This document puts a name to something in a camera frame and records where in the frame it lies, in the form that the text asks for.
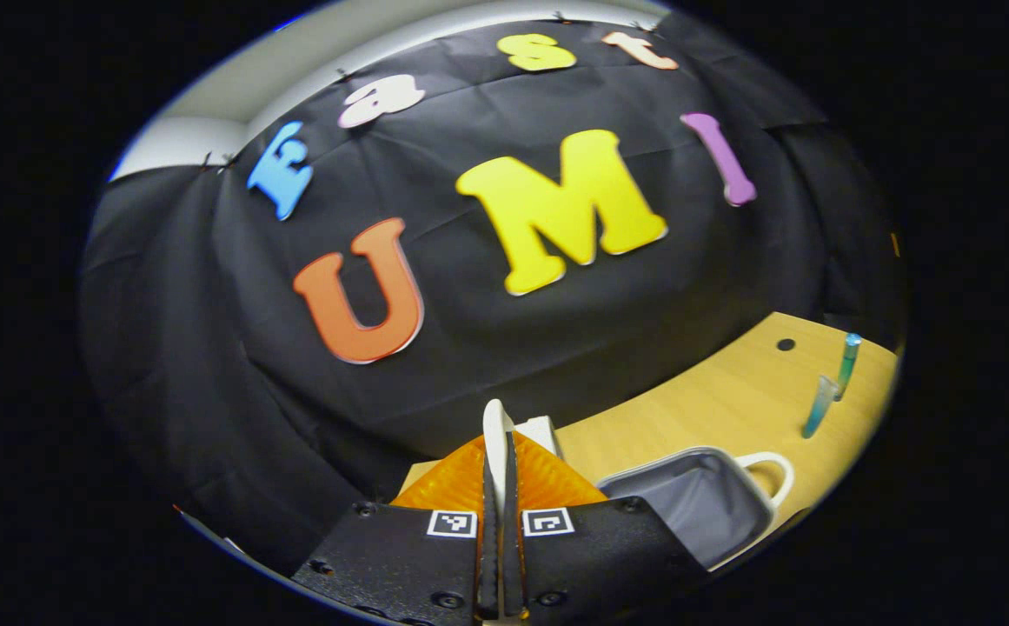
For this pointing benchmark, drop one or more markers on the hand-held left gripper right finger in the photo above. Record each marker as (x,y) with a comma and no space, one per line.
(513,565)

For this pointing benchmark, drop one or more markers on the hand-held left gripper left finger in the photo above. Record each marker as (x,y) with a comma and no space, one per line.
(487,565)

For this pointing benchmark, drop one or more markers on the white suitcase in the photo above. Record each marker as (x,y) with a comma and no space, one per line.
(695,504)

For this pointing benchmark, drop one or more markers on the white and blue cream tube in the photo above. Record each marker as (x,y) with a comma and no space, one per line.
(819,404)

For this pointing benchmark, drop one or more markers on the blue clear toner bottle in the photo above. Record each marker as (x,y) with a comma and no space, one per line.
(848,365)

